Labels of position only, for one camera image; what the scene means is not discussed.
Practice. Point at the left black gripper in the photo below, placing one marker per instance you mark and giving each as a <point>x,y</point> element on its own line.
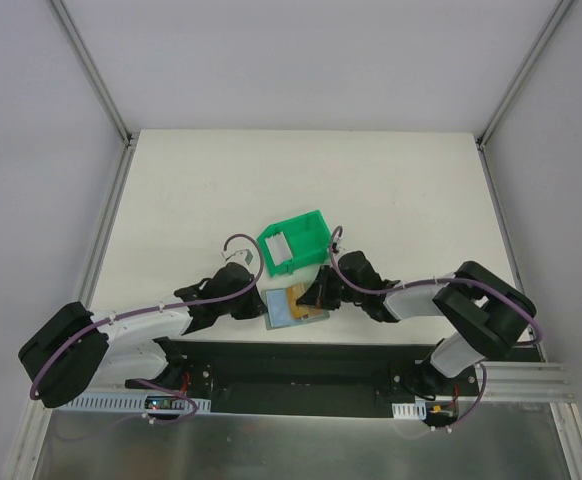
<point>250,304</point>

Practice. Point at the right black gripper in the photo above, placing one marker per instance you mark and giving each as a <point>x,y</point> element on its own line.
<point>324,288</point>

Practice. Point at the sage green card holder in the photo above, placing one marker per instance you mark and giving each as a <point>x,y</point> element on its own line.
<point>283,312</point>

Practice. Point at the green plastic bin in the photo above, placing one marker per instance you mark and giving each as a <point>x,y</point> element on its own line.
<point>295,243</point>

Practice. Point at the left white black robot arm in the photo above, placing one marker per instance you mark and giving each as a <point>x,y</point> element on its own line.
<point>73,351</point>

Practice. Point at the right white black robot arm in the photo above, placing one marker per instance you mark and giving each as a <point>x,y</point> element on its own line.
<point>488,315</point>

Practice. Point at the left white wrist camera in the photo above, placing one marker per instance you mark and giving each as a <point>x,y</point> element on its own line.
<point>242,257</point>

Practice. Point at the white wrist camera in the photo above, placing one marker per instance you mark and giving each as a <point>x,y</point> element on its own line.
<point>242,257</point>
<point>336,246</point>

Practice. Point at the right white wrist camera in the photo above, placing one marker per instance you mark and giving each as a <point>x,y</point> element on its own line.
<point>336,246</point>

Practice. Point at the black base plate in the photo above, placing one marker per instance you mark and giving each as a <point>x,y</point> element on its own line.
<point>327,380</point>

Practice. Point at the right white cable duct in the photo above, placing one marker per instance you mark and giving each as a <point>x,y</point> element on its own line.
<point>409,411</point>

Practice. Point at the white cable duct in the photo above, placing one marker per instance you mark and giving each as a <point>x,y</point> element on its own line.
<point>135,403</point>
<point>409,411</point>

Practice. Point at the left white cable duct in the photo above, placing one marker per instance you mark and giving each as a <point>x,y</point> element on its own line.
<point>135,403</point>

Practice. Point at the aluminium front rail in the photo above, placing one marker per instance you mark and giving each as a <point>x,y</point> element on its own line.
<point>527,382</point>

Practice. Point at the left aluminium frame post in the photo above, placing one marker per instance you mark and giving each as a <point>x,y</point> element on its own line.
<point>77,44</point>

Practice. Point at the aluminium frame post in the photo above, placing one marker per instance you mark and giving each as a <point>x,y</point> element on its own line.
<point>557,17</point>
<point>77,44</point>

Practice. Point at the right aluminium frame post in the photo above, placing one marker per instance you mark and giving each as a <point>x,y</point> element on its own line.
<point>557,17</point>

